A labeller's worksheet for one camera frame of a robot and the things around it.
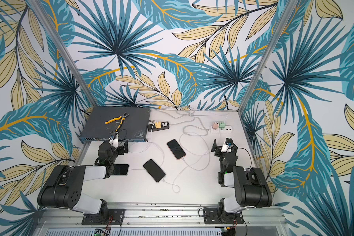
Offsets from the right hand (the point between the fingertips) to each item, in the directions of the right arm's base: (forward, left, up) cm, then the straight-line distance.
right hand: (214, 139), depth 88 cm
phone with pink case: (+2, +23, -13) cm, 27 cm away
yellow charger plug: (+17, +36, -7) cm, 40 cm away
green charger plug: (+18, -10, -8) cm, 22 cm away
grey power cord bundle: (+26, +11, -12) cm, 31 cm away
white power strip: (+16, -14, -11) cm, 24 cm away
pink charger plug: (+16, -5, -7) cm, 18 cm away
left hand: (+4, +58, -4) cm, 59 cm away
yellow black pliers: (+25, +62, -5) cm, 67 cm away
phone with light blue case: (-13, +37, -12) cm, 41 cm away
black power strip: (+20, +31, -10) cm, 38 cm away
